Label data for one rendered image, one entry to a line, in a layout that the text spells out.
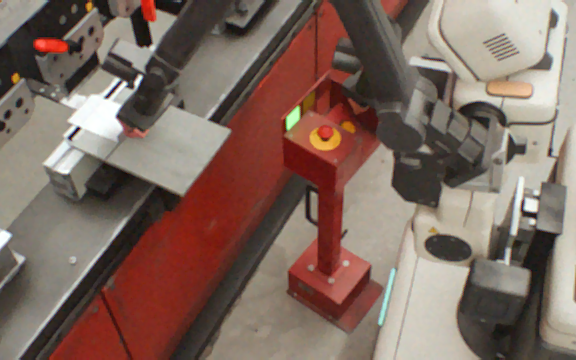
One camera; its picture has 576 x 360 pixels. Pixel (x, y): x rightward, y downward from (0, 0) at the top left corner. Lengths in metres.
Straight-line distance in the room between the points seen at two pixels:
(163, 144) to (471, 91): 0.61
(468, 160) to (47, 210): 0.87
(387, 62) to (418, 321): 1.10
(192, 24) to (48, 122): 1.87
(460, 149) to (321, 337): 1.26
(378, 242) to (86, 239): 1.24
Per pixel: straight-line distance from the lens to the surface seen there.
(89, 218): 1.61
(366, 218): 2.61
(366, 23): 1.10
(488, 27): 1.24
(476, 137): 1.24
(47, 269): 1.57
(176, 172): 1.48
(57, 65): 1.41
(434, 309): 2.14
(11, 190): 2.88
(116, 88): 1.67
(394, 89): 1.17
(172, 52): 1.28
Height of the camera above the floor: 2.15
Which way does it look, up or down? 53 degrees down
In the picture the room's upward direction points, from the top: 3 degrees counter-clockwise
